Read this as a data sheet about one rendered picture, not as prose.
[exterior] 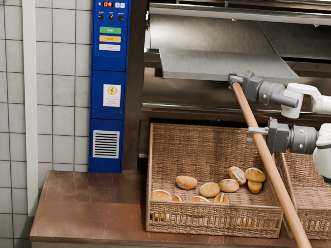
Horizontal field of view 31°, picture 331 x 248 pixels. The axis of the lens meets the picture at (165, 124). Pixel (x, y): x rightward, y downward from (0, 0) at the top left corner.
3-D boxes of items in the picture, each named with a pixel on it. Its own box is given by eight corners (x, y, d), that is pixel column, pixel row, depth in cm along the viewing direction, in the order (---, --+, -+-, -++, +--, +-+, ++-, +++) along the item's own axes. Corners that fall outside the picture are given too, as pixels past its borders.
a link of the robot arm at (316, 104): (286, 81, 221) (321, 86, 222) (281, 104, 224) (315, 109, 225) (290, 85, 215) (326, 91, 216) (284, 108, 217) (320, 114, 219)
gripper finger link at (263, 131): (248, 128, 191) (267, 130, 191) (248, 133, 188) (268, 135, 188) (248, 124, 191) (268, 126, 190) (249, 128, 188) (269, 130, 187)
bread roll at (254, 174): (241, 179, 275) (242, 169, 272) (247, 172, 280) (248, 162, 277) (262, 185, 271) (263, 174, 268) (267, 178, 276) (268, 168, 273)
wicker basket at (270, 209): (145, 172, 286) (148, 120, 274) (261, 179, 289) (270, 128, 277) (144, 232, 242) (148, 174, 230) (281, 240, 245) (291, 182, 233)
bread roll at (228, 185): (237, 185, 279) (238, 175, 277) (239, 193, 273) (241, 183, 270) (216, 185, 278) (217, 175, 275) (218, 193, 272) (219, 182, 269)
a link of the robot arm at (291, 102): (280, 81, 226) (308, 88, 221) (273, 108, 229) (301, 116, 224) (269, 84, 216) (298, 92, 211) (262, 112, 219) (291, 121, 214)
